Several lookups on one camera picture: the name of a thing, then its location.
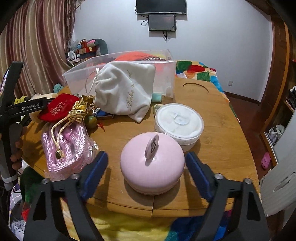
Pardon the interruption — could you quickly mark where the pile of plush toys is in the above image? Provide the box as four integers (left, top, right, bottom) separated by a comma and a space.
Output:
67, 38, 109, 63

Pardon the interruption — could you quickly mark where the white round powder puff container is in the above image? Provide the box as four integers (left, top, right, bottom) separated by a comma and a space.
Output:
154, 103, 205, 152

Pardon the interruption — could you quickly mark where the white plastic folding stool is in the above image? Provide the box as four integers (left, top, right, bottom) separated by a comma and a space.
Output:
259, 148, 296, 217

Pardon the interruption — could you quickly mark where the pink rope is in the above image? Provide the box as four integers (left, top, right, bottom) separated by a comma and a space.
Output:
42, 120, 100, 182

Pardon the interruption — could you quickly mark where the clear plastic storage box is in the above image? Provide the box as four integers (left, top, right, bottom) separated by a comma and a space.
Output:
63, 49, 176, 98

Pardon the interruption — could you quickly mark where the black wall television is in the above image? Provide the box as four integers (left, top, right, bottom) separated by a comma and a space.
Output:
135, 0, 187, 15

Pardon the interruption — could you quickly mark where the small black wall monitor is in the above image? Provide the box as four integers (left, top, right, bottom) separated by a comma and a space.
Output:
148, 14, 177, 32

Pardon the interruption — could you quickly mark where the wooden shelf unit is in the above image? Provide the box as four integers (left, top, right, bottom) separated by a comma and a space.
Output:
260, 21, 296, 167

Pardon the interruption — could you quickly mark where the pink clog shoe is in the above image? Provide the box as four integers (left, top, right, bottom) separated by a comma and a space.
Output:
261, 152, 271, 170

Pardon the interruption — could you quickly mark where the red pouch with gold trim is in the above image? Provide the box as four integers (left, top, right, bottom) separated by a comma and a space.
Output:
38, 93, 96, 160

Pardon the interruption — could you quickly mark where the striped pink curtain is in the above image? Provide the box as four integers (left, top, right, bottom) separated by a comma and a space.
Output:
0, 0, 77, 102

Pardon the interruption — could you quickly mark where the orange cloth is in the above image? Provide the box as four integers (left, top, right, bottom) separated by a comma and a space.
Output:
114, 52, 158, 63

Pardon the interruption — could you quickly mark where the blue card box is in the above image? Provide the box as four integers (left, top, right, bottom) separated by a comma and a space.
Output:
94, 109, 114, 119

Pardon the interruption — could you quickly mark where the person's left hand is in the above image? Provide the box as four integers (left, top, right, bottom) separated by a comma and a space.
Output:
10, 126, 28, 172

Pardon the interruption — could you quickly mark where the white velvet drawstring pouch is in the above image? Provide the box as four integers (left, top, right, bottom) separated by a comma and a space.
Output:
94, 61, 156, 122

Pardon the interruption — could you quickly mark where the green brown bead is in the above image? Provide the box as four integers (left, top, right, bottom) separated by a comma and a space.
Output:
85, 115, 97, 128

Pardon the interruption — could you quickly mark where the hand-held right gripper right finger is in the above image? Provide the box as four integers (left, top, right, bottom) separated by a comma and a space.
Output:
186, 152, 271, 241

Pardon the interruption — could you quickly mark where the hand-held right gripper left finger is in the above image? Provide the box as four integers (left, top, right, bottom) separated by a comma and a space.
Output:
23, 151, 109, 241

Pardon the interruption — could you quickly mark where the pink round lidded jar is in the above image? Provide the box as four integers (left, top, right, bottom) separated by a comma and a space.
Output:
120, 132, 185, 195

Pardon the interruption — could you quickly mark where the wooden desk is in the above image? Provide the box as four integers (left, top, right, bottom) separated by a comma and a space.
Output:
22, 77, 260, 218

